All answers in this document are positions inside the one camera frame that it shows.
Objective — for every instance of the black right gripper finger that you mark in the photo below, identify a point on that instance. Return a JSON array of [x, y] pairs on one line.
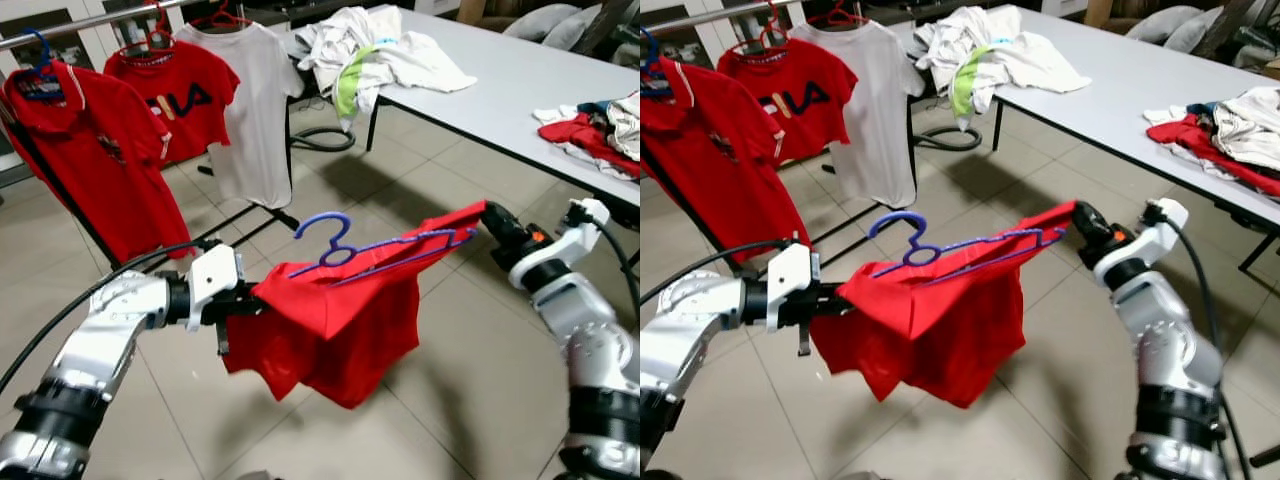
[[496, 217], [1087, 217]]

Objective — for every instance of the purple plastic hanger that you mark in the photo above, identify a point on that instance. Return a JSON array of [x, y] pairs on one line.
[[330, 255], [912, 255]]

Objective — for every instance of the red collared shirt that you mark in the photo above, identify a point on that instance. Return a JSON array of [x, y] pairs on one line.
[[930, 330], [340, 330]]

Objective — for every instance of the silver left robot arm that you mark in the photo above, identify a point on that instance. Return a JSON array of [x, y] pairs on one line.
[[100, 340], [690, 330]]

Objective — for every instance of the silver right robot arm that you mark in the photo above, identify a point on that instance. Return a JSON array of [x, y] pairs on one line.
[[590, 350], [1170, 360]]

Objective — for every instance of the blue hanger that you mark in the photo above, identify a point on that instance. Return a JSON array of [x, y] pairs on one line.
[[650, 75], [42, 75]]

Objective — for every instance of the white table black legs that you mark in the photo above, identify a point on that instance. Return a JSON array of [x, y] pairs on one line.
[[530, 75], [1140, 75]]

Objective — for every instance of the blue jeans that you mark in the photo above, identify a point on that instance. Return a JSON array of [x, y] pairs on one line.
[[1200, 107], [597, 107]]

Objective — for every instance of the white striped garment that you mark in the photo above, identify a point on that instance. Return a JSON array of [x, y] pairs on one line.
[[627, 125], [1250, 125]]

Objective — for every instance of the red polo shirt white trim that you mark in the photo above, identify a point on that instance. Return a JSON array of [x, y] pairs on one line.
[[100, 180], [720, 180]]

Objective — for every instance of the white crumpled garment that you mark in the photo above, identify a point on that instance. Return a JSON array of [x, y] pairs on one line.
[[1035, 65], [420, 65]]

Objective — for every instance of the red FILA T-shirt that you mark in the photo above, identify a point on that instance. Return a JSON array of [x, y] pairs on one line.
[[190, 130], [810, 130]]

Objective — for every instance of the green white garment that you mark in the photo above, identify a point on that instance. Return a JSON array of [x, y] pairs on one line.
[[966, 90], [350, 90]]

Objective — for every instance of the white T-shirt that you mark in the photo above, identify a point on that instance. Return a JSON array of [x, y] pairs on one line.
[[260, 120], [880, 120]]

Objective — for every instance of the grey pillow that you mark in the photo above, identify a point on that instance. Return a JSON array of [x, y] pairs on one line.
[[535, 22], [1200, 30], [1160, 22], [575, 28]]

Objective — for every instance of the black clothes rack silver bar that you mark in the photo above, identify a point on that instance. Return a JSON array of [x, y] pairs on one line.
[[90, 22], [700, 14]]

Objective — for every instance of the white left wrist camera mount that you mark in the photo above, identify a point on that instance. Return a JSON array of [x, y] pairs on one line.
[[213, 275], [790, 275]]

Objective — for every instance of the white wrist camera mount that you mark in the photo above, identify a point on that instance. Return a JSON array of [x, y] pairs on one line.
[[1160, 235], [790, 275], [213, 275], [575, 240]]

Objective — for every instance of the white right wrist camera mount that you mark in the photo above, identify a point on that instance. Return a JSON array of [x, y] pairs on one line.
[[1160, 235], [575, 240]]

